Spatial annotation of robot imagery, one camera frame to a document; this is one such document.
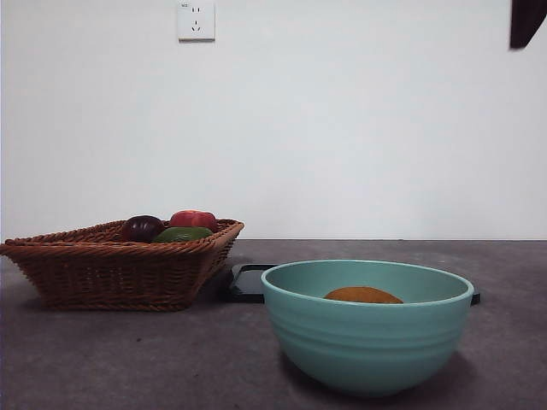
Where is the teal ribbed bowl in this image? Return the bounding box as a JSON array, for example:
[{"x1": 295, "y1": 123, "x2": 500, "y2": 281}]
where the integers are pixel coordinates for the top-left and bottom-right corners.
[{"x1": 260, "y1": 258, "x2": 475, "y2": 396}]

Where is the red apple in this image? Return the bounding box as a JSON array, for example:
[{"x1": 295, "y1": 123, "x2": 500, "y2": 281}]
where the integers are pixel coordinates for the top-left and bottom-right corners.
[{"x1": 168, "y1": 209, "x2": 219, "y2": 234}]

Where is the dark rectangular tray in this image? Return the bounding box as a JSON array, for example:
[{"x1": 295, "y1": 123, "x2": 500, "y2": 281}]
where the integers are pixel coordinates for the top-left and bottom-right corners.
[{"x1": 227, "y1": 262, "x2": 483, "y2": 306}]

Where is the green lime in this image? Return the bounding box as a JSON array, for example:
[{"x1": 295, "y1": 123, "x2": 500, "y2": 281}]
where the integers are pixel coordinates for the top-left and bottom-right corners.
[{"x1": 151, "y1": 225, "x2": 215, "y2": 245}]

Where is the dark purple plum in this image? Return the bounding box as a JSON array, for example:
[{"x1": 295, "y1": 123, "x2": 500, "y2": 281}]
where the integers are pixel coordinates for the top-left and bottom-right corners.
[{"x1": 121, "y1": 214, "x2": 166, "y2": 243}]

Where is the brown wicker basket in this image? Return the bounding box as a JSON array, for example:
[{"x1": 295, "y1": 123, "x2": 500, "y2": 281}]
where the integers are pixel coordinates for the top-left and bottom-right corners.
[{"x1": 0, "y1": 218, "x2": 246, "y2": 313}]

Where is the white wall socket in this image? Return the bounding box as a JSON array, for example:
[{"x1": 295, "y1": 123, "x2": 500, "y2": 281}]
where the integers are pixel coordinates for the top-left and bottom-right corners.
[{"x1": 177, "y1": 0, "x2": 217, "y2": 43}]

